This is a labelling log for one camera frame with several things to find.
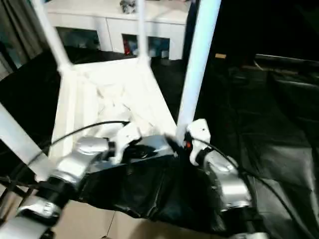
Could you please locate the black work mat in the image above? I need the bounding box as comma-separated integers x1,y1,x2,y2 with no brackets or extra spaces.
0,48,319,237

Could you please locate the black metal table frame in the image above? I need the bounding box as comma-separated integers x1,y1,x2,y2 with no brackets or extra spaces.
0,176,33,222

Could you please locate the black flat panel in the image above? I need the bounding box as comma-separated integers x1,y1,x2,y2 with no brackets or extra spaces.
255,53,319,63

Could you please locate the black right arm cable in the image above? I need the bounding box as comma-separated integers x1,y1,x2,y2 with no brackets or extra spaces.
196,139,319,225

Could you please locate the white plastic table top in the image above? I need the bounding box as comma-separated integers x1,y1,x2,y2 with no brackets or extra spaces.
34,56,180,182

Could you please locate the white cabinet with glass doors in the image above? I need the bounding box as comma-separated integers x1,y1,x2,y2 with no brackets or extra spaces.
47,0,189,60

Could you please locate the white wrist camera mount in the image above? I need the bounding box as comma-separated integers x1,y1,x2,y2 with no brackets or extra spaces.
186,119,212,166
109,121,143,165

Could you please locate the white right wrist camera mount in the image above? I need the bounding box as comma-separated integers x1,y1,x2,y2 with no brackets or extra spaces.
186,119,212,166

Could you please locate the dark metallic object on cabinet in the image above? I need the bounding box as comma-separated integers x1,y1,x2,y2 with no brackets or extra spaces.
120,0,138,13

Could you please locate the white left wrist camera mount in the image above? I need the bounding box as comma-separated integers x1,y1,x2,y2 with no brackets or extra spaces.
109,121,143,165

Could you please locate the white plastic table leg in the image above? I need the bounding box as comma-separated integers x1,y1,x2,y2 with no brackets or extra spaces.
32,0,72,72
0,103,52,181
175,0,222,147
136,0,152,63

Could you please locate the grey brown curtain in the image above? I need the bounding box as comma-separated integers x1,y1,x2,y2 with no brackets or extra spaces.
0,0,50,70

